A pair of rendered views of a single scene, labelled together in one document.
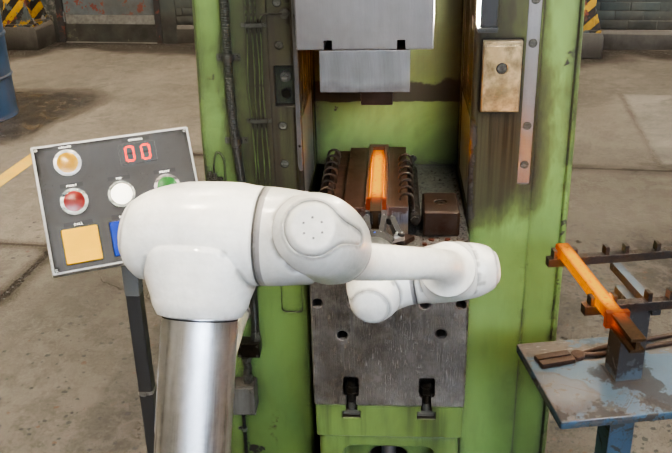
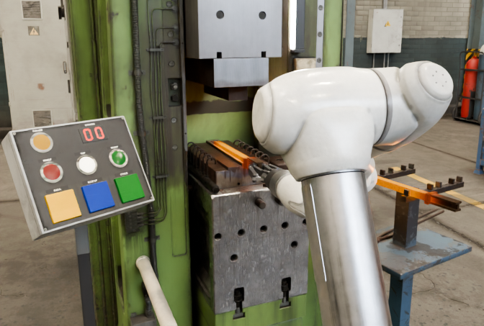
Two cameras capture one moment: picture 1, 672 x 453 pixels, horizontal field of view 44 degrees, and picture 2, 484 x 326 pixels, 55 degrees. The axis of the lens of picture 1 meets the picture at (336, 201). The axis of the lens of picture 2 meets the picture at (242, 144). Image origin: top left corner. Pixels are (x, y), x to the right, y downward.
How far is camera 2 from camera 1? 0.82 m
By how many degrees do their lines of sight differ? 27
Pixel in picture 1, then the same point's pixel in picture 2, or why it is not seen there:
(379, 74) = (251, 74)
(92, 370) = not seen: outside the picture
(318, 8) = (213, 30)
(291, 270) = (414, 120)
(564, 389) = (385, 258)
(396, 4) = (261, 28)
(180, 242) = (335, 104)
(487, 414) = not seen: hidden behind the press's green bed
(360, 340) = (245, 259)
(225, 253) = (369, 110)
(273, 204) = (389, 73)
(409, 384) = (275, 284)
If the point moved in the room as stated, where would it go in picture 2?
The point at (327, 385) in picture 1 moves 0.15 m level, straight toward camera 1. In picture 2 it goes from (223, 298) to (243, 319)
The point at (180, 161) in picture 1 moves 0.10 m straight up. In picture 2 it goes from (124, 139) to (122, 106)
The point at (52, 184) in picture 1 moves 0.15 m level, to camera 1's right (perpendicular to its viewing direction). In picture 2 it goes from (32, 160) to (92, 153)
